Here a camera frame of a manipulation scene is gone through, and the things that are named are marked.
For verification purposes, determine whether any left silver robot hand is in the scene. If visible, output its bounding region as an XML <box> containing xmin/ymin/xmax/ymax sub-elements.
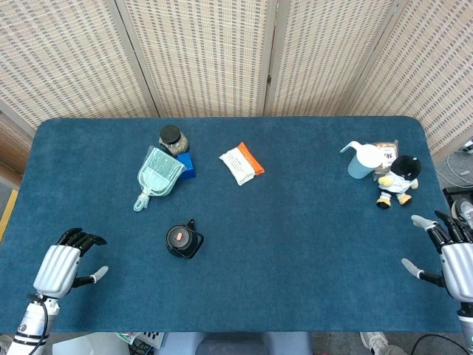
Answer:
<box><xmin>33</xmin><ymin>227</ymin><xmax>109</xmax><ymax>300</ymax></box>

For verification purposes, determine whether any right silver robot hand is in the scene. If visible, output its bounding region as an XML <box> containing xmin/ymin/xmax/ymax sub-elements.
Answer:
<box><xmin>401</xmin><ymin>210</ymin><xmax>473</xmax><ymax>307</ymax></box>

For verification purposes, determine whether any black round kettle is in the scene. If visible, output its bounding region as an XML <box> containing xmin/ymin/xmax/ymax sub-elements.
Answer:
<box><xmin>165</xmin><ymin>219</ymin><xmax>205</xmax><ymax>260</ymax></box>

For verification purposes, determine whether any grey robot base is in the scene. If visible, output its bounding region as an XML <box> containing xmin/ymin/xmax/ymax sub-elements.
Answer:
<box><xmin>162</xmin><ymin>331</ymin><xmax>313</xmax><ymax>355</ymax></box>

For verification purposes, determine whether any grey white sneaker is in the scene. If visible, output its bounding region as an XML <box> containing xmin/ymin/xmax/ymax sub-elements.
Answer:
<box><xmin>360</xmin><ymin>331</ymin><xmax>389</xmax><ymax>355</ymax></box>
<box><xmin>449</xmin><ymin>198</ymin><xmax>473</xmax><ymax>231</ymax></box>

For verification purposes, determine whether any black and white plush doll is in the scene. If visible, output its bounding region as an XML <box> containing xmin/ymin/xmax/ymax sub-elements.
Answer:
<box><xmin>375</xmin><ymin>155</ymin><xmax>423</xmax><ymax>209</ymax></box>

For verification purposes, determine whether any checkered calibration card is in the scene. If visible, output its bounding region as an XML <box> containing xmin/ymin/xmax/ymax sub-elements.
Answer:
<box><xmin>142</xmin><ymin>331</ymin><xmax>165</xmax><ymax>350</ymax></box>

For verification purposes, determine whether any clear bag of brown snacks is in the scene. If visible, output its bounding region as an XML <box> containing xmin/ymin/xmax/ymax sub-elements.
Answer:
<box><xmin>370</xmin><ymin>139</ymin><xmax>401</xmax><ymax>175</ymax></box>

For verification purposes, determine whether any light blue pitcher white lid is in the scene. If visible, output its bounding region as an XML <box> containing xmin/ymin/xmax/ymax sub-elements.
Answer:
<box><xmin>339</xmin><ymin>141</ymin><xmax>384</xmax><ymax>180</ymax></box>

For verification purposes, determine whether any mint green dustpan brush set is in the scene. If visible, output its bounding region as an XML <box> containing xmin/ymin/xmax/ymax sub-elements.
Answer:
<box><xmin>133</xmin><ymin>145</ymin><xmax>186</xmax><ymax>213</ymax></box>

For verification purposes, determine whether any blue box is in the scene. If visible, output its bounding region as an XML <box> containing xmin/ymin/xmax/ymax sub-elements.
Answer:
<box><xmin>176</xmin><ymin>152</ymin><xmax>197</xmax><ymax>180</ymax></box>

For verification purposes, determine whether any glass jar with black lid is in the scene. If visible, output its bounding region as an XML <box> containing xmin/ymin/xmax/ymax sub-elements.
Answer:
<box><xmin>158</xmin><ymin>124</ymin><xmax>189</xmax><ymax>157</ymax></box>

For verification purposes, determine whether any blue table cloth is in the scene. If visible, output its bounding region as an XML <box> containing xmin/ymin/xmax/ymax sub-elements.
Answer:
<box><xmin>0</xmin><ymin>116</ymin><xmax>471</xmax><ymax>334</ymax></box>

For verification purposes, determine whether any white and orange snack packet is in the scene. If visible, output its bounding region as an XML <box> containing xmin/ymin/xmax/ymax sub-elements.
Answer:
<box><xmin>218</xmin><ymin>142</ymin><xmax>266</xmax><ymax>186</ymax></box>

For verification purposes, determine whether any woven folding screen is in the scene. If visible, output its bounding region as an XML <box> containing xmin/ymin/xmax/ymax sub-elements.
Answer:
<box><xmin>0</xmin><ymin>0</ymin><xmax>473</xmax><ymax>163</ymax></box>

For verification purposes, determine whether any black cable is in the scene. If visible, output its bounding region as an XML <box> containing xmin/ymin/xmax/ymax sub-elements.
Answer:
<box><xmin>421</xmin><ymin>334</ymin><xmax>471</xmax><ymax>355</ymax></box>

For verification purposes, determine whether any white cable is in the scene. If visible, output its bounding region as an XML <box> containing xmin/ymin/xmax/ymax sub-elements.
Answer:
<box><xmin>446</xmin><ymin>152</ymin><xmax>473</xmax><ymax>185</ymax></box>

